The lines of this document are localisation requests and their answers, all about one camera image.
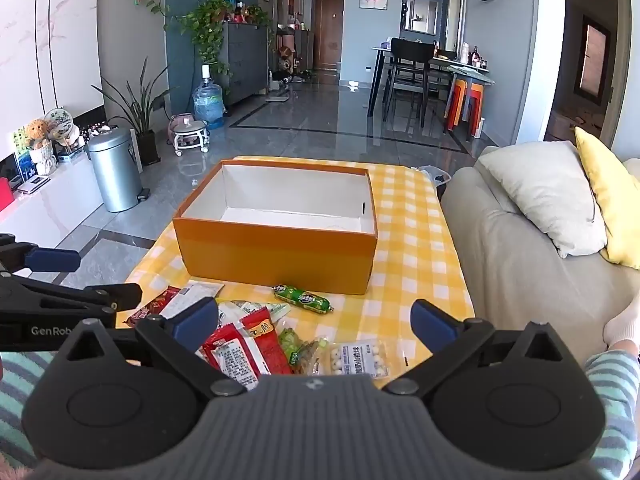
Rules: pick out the green clear nut packet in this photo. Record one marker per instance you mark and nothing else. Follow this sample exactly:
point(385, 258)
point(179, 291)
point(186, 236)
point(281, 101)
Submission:
point(297, 349)

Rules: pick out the potted long-leaf plant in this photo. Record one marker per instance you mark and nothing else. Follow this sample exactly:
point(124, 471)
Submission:
point(140, 115)

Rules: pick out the silver pedal trash can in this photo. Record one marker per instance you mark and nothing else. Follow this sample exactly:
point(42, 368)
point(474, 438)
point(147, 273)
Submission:
point(115, 170)

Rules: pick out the white cushion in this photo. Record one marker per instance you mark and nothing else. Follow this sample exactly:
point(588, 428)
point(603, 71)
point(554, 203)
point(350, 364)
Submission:
point(545, 195)

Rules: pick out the white wheeled stool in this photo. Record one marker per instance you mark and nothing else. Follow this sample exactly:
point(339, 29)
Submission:
point(190, 136)

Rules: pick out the dining table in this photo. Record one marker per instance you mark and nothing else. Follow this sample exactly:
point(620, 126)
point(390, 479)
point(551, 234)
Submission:
point(470, 72)

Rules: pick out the teddy bear bouquet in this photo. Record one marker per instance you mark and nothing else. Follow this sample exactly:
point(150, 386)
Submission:
point(40, 145)

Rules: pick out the blue water jug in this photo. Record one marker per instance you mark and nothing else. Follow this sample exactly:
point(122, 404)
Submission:
point(207, 102)

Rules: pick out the person's left leg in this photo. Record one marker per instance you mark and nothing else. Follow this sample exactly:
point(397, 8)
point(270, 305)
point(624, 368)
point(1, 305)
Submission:
point(20, 390)

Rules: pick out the white printed packet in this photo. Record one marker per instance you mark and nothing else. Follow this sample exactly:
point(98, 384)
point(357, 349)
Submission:
point(192, 291)

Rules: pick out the grey sideboard cabinet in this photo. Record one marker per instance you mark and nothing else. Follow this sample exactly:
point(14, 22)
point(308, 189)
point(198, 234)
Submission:
point(245, 62)

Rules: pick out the clear packet white balls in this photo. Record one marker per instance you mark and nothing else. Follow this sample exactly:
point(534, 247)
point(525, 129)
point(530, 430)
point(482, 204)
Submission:
point(357, 358)

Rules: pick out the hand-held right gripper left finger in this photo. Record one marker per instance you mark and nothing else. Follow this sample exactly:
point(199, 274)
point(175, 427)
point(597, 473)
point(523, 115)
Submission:
point(192, 322)

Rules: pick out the stack of orange stools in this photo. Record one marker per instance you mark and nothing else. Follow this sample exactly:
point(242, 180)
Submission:
point(465, 105)

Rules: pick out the yellow cushion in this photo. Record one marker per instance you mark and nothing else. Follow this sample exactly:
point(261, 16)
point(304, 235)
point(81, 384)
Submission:
point(612, 197)

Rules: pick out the pink bag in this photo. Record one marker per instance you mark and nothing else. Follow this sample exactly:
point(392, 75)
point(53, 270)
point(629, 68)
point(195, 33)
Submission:
point(179, 121)

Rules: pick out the person's right leg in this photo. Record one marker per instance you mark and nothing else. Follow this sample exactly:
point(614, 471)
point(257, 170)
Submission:
point(615, 395)

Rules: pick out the dark red snack bar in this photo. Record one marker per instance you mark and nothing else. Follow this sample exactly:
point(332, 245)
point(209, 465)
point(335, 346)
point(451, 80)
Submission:
point(150, 310)

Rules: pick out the red box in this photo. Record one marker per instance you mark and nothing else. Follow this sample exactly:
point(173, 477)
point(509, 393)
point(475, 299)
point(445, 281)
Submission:
point(5, 195)

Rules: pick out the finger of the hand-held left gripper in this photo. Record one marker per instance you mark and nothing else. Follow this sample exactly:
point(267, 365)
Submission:
point(100, 296)
point(52, 260)

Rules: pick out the clear plastic bag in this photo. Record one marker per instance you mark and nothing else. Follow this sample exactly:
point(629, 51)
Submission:
point(435, 174)

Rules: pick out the red snack packet yellow label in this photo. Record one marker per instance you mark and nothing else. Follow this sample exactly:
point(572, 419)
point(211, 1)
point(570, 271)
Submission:
point(262, 340)

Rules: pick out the round decorative fan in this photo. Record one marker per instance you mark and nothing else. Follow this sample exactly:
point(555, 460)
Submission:
point(60, 122)

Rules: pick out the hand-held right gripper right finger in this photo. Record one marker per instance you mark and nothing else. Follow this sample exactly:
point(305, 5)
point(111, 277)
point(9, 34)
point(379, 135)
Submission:
point(432, 322)

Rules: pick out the green sausage snack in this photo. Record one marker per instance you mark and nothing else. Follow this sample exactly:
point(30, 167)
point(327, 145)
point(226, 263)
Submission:
point(302, 300)

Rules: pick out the leafy plant on cabinet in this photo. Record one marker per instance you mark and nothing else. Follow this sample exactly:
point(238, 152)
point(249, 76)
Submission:
point(212, 27)

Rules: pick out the orange cardboard box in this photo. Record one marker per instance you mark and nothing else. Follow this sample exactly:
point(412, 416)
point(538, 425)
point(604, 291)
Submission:
point(275, 260)

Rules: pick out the person's foot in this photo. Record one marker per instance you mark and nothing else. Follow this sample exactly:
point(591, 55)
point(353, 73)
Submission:
point(622, 331)

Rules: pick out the white flat box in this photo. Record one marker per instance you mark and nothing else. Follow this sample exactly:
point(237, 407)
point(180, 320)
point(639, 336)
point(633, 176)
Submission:
point(135, 147)

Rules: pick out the person's leg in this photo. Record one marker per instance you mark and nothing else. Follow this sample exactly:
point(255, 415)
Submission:
point(615, 395)
point(20, 390)

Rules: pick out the brown wooden door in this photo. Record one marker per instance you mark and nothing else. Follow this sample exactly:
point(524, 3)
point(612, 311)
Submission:
point(328, 30)

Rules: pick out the dark framed doorway window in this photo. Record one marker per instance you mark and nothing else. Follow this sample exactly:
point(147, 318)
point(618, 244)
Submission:
point(595, 60)

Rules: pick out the white low cabinet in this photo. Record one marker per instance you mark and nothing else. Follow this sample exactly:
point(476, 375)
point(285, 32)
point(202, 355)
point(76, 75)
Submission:
point(50, 205)

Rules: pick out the beige sofa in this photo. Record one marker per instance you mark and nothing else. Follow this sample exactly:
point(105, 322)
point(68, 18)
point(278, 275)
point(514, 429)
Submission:
point(520, 270)

